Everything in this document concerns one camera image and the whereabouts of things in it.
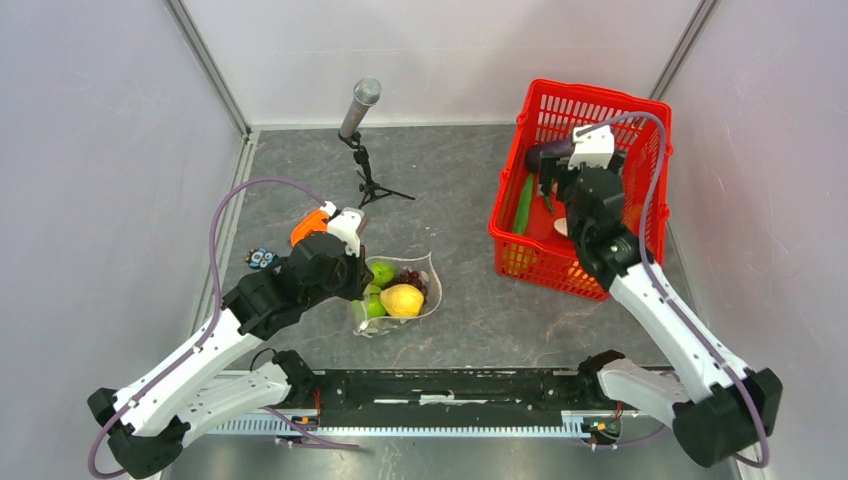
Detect silver microphone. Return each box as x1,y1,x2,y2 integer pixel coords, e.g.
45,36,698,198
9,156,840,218
338,76,382,141

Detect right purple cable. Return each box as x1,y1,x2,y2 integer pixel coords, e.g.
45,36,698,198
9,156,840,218
572,111,771,470

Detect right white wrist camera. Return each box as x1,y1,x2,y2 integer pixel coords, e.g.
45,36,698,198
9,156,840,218
568,124,615,170

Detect green apple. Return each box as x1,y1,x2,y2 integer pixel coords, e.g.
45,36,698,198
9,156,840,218
370,261,397,288
364,294,388,319

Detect yellow lemon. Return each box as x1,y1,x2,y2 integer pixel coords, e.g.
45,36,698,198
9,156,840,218
379,285,425,318

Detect dark red grape bunch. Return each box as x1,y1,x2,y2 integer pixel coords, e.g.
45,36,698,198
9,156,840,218
384,269,428,297

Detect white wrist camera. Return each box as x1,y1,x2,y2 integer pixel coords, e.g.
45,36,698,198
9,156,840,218
318,201,367,257
568,124,615,170

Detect clear dotted zip bag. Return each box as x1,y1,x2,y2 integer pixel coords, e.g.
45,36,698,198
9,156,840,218
349,253,443,338

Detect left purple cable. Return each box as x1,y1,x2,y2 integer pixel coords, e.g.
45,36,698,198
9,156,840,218
87,176,329,480

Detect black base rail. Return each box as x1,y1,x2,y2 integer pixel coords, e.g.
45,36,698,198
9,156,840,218
251,351,647,445

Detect purple eggplant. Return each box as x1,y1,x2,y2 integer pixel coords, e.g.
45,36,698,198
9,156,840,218
524,139,573,172

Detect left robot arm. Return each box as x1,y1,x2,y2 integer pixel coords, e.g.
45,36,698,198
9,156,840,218
87,230,372,479

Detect blue owl toy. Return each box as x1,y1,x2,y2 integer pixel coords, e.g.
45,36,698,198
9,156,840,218
245,247,277,270

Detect purple cable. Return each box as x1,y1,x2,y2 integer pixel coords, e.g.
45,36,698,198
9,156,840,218
87,176,329,480
572,111,771,470

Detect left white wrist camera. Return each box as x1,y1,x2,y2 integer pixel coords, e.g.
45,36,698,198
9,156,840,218
318,201,367,257

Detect black mini tripod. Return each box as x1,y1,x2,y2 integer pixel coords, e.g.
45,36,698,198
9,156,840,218
338,131,415,209

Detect white mushroom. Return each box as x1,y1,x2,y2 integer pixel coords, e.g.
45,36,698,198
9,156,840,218
553,217,569,237

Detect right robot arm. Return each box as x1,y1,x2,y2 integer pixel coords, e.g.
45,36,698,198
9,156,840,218
530,152,783,468

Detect green cucumber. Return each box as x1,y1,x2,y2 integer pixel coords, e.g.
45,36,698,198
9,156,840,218
512,174,535,235

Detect red plastic basket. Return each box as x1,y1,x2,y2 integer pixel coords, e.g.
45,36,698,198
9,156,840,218
488,79,672,301

